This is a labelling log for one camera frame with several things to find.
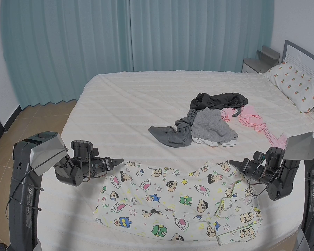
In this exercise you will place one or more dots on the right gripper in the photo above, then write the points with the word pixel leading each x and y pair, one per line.
pixel 247 167

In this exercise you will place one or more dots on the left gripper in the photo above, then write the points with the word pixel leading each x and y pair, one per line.
pixel 102 164

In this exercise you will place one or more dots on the white printed pyjama top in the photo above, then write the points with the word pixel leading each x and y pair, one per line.
pixel 172 200

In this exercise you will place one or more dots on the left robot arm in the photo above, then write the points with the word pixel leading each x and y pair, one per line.
pixel 23 192

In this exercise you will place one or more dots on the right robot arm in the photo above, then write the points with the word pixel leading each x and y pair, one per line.
pixel 313 192

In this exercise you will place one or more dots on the bed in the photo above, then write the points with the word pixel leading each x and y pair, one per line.
pixel 120 114

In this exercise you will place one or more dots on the pile of clothes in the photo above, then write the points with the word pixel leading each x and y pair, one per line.
pixel 211 127

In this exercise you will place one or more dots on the pink garment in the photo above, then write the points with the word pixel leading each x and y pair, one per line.
pixel 251 119

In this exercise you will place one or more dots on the white printed pillow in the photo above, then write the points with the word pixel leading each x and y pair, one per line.
pixel 293 85

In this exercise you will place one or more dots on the grey bedside table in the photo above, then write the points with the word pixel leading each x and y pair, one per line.
pixel 259 63

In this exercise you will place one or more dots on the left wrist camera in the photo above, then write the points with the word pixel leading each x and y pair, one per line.
pixel 95 152

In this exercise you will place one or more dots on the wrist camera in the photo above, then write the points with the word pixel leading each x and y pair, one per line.
pixel 95 152
pixel 258 157

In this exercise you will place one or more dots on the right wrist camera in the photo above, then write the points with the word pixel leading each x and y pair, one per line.
pixel 258 157

